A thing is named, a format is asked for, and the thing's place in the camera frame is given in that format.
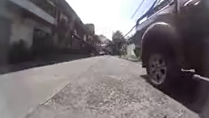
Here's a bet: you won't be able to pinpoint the overhead wires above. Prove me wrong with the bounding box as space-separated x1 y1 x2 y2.
122 0 169 40

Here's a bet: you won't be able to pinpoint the dark vehicle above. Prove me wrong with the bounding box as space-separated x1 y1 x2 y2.
131 0 209 118

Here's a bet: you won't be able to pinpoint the trees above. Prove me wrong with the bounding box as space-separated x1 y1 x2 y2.
104 29 130 57

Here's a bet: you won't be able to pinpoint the row of buildings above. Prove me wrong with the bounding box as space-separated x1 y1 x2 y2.
0 0 106 80

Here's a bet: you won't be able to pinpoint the pale wall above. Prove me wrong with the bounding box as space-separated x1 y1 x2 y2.
126 43 137 58

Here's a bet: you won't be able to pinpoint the grey asphalt road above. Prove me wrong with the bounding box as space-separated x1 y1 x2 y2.
0 50 209 118

